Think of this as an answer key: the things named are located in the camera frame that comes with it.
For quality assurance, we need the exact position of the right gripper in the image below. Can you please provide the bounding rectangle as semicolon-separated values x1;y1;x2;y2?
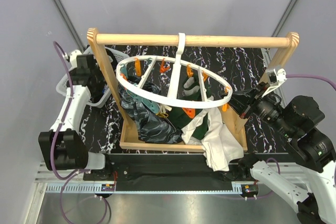
221;80;295;136

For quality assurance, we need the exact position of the white round clip hanger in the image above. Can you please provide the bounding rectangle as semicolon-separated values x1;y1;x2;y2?
116;33;233;109

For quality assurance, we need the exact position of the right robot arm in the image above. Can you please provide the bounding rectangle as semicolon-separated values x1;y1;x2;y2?
228;82;335;223

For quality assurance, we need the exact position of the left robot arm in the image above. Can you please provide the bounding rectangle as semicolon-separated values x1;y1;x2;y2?
38;50;113;180

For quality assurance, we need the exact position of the white cloth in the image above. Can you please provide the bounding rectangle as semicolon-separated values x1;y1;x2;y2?
182;108;244;172

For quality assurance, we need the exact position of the orange clothes peg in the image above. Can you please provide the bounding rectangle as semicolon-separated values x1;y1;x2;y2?
182;108;196;119

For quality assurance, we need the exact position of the dark patterned garment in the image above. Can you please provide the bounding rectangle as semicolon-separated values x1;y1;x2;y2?
118;84;183;144

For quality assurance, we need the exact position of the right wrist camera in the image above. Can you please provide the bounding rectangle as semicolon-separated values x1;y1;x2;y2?
262;67;287;97

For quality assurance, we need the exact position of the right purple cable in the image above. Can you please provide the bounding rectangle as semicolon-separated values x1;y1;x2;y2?
285;74;336;91

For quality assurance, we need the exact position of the purple cable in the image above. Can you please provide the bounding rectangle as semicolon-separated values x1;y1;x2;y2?
285;74;336;91
51;40;77;180

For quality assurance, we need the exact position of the wooden hanging rack frame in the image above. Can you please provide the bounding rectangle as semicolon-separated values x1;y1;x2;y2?
87;28;299;153

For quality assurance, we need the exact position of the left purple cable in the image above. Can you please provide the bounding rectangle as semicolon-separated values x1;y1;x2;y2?
51;40;77;180

